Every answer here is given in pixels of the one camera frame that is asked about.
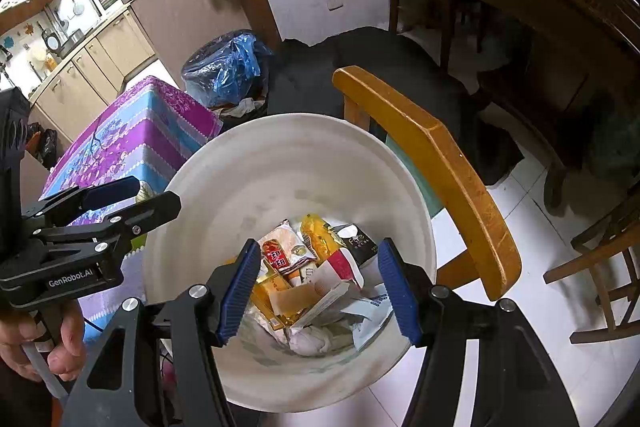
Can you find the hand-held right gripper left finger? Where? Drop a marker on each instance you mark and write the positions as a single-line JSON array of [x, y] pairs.
[[240, 292]]

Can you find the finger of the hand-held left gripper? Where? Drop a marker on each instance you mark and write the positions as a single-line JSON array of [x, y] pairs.
[[145, 214], [110, 192]]

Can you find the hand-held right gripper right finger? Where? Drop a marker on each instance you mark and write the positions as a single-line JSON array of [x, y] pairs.
[[397, 292]]

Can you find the white plastic bucket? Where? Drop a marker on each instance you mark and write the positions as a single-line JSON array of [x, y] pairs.
[[280, 167]]

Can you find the person's left hand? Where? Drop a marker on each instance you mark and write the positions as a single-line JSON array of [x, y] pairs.
[[67, 347]]

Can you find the black white carton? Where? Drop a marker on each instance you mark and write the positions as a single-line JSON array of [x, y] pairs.
[[360, 244]]

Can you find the floral striped tablecloth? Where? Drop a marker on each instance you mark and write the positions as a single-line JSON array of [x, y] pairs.
[[135, 127]]

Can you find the black bag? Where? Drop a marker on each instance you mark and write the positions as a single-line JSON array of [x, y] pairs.
[[42, 144]]

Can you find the white crumpled tissue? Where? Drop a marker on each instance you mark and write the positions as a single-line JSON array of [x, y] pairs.
[[310, 341]]

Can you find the yellow wooden chair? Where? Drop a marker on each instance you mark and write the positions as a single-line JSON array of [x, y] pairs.
[[440, 157]]

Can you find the yellow bottle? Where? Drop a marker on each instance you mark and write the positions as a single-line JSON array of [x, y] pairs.
[[51, 63]]

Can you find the metal cooking pot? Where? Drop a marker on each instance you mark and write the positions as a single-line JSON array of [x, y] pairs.
[[75, 37]]

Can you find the bin with blue bag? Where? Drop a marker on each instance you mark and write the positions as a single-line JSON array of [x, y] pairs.
[[220, 72]]

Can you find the beige base cabinets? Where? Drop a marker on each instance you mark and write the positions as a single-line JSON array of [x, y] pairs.
[[170, 17]]

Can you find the dark wooden table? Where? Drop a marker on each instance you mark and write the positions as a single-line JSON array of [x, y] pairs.
[[550, 7]]

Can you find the beige wall cabinet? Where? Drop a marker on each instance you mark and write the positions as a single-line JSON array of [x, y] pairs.
[[30, 9]]

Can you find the white wall socket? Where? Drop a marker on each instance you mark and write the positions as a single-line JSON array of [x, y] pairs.
[[334, 0]]

